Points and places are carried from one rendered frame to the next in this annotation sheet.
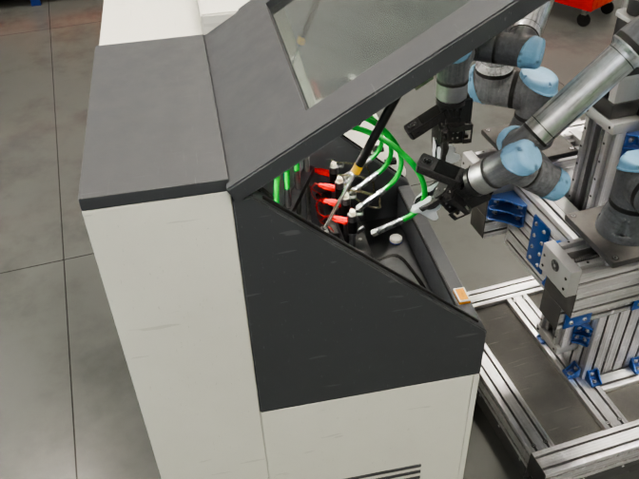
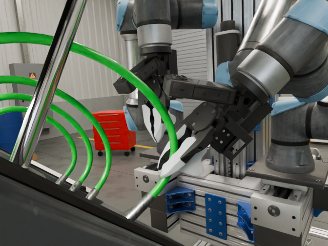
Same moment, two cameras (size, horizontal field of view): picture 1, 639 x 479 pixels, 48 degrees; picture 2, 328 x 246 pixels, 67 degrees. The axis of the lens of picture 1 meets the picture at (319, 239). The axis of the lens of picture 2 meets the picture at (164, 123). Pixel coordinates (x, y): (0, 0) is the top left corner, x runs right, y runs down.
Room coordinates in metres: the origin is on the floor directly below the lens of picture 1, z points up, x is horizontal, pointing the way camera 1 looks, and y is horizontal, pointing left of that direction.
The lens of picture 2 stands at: (1.09, -0.01, 1.35)
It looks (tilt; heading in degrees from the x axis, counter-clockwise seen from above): 9 degrees down; 324
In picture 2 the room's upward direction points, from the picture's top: 4 degrees counter-clockwise
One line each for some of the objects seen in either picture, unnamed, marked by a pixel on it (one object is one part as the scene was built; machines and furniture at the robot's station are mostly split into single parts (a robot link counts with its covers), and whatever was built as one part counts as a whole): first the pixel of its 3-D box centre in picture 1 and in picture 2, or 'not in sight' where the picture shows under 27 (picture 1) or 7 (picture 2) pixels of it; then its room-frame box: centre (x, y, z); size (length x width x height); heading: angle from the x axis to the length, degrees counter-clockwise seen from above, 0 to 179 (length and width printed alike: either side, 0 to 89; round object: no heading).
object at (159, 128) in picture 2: (449, 159); (166, 122); (1.55, -0.34, 1.26); 0.06 x 0.03 x 0.09; 100
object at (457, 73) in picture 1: (455, 58); (152, 1); (1.56, -0.33, 1.52); 0.09 x 0.08 x 0.11; 154
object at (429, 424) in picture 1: (344, 388); not in sight; (1.53, -0.06, 0.39); 0.70 x 0.58 x 0.79; 10
